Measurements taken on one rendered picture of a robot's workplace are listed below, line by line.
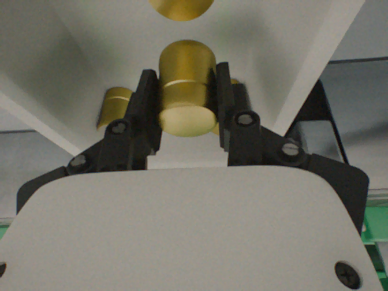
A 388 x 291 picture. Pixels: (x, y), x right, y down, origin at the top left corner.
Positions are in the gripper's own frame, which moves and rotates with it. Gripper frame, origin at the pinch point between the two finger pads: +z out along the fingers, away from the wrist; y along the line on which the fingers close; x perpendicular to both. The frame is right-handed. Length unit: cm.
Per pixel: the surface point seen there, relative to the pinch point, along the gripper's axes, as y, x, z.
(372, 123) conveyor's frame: 14.2, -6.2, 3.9
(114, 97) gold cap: -8.0, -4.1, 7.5
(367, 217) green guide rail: 12.5, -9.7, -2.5
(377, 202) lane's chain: 14.6, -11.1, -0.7
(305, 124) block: 9.0, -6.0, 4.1
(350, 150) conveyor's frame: 11.8, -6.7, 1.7
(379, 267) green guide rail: 16.6, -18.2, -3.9
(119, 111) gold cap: -7.3, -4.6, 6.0
